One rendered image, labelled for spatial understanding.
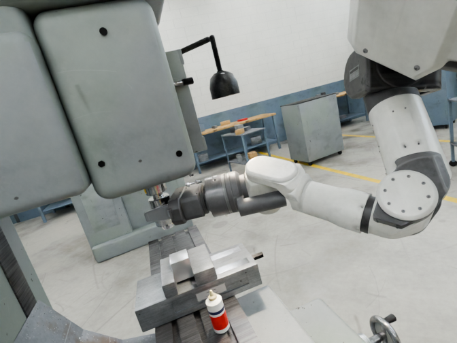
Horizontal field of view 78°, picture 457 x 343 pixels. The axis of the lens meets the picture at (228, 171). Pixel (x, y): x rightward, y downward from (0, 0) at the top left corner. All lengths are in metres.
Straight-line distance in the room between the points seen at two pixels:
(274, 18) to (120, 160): 7.94
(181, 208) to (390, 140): 0.40
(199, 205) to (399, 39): 0.43
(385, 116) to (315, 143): 4.57
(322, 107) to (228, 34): 3.53
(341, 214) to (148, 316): 0.57
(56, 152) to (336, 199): 0.46
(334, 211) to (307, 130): 4.51
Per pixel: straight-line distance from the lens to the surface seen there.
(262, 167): 0.57
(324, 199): 0.53
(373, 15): 0.48
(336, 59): 9.11
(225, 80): 0.70
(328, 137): 5.30
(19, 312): 0.86
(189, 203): 0.58
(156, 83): 0.52
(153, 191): 0.61
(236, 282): 0.86
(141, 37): 0.53
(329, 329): 1.02
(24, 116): 0.52
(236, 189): 0.57
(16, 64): 0.53
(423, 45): 0.47
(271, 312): 0.92
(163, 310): 0.85
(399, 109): 0.58
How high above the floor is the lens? 1.43
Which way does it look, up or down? 14 degrees down
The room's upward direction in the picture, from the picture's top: 14 degrees counter-clockwise
